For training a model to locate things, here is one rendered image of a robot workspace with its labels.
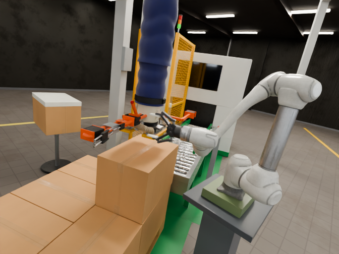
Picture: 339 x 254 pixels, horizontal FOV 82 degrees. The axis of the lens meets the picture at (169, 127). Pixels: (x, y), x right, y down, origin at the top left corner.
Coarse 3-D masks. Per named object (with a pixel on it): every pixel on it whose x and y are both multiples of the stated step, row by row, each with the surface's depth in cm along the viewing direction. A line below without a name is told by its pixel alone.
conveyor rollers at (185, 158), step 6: (192, 126) 397; (198, 126) 402; (174, 138) 316; (180, 144) 289; (186, 144) 294; (192, 144) 299; (180, 150) 269; (186, 150) 275; (192, 150) 274; (180, 156) 251; (186, 156) 257; (192, 156) 255; (180, 162) 233; (186, 162) 239; (192, 162) 238; (180, 168) 224; (186, 168) 221
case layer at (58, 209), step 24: (72, 168) 186; (96, 168) 193; (24, 192) 146; (48, 192) 150; (72, 192) 154; (168, 192) 187; (0, 216) 123; (24, 216) 126; (48, 216) 128; (72, 216) 131; (96, 216) 135; (120, 216) 138; (0, 240) 108; (24, 240) 110; (48, 240) 112; (72, 240) 114; (96, 240) 117; (120, 240) 119; (144, 240) 147
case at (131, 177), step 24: (120, 144) 158; (144, 144) 166; (168, 144) 174; (120, 168) 130; (144, 168) 127; (168, 168) 164; (96, 192) 143; (120, 192) 134; (144, 192) 127; (144, 216) 135
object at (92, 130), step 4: (84, 128) 91; (88, 128) 92; (92, 128) 93; (96, 128) 94; (100, 128) 95; (104, 128) 95; (84, 132) 90; (88, 132) 89; (92, 132) 88; (96, 132) 90; (100, 132) 93; (96, 136) 91; (88, 140) 90; (92, 140) 89; (96, 140) 92
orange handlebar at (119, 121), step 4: (144, 116) 136; (172, 116) 146; (184, 116) 152; (188, 116) 159; (116, 120) 114; (120, 120) 114; (124, 120) 116; (128, 120) 119; (180, 120) 145; (108, 128) 101; (108, 132) 100; (84, 136) 88; (88, 136) 88; (92, 136) 89
